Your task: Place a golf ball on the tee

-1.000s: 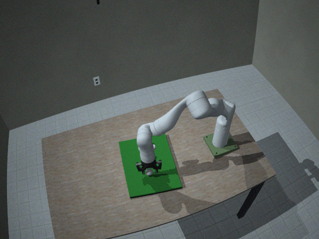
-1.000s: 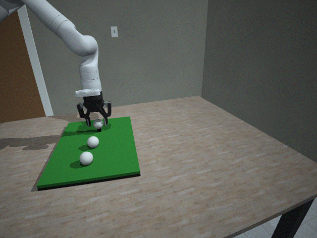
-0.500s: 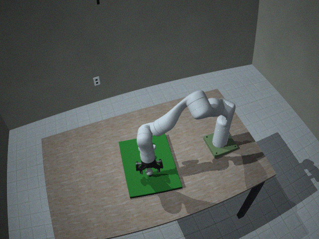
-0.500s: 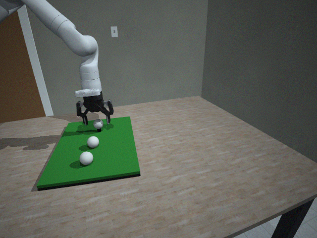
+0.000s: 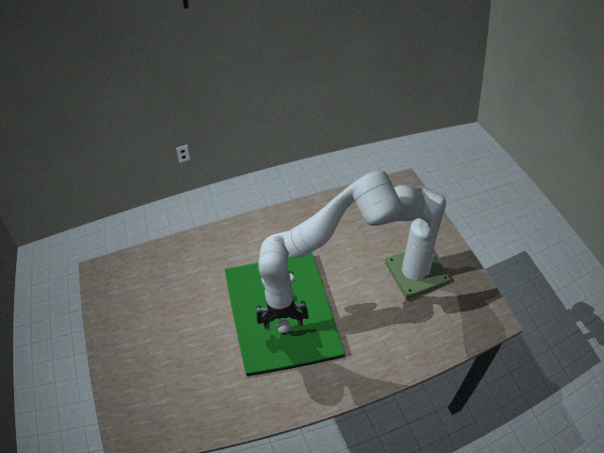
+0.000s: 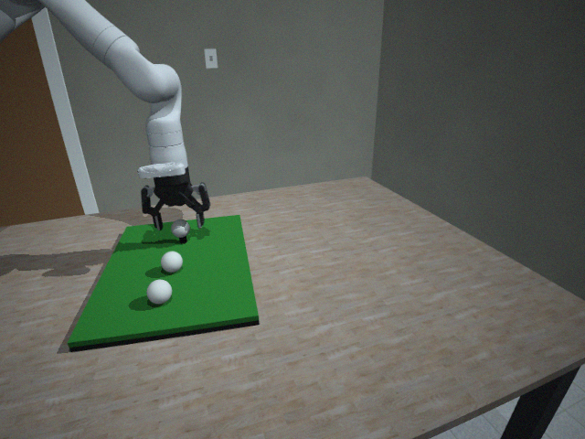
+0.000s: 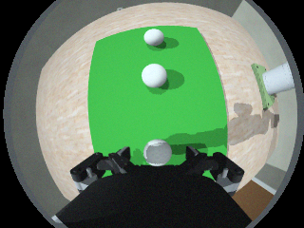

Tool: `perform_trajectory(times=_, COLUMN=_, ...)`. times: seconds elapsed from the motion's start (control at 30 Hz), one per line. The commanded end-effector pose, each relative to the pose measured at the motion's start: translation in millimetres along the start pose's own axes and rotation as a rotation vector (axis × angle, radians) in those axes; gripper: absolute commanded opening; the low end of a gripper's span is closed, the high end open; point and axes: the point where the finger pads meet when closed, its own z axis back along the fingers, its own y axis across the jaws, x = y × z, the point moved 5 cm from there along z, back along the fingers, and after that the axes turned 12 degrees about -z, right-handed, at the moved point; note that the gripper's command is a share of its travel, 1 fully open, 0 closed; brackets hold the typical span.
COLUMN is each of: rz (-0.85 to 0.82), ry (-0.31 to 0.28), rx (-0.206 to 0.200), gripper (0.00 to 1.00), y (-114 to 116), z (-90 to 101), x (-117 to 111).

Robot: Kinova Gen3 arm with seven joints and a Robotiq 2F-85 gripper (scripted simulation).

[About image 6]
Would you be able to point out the green golf mat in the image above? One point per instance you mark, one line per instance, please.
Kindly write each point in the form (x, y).
(212, 291)

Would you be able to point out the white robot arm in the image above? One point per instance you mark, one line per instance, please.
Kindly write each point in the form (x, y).
(155, 83)

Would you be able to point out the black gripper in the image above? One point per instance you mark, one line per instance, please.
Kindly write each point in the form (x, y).
(175, 191)

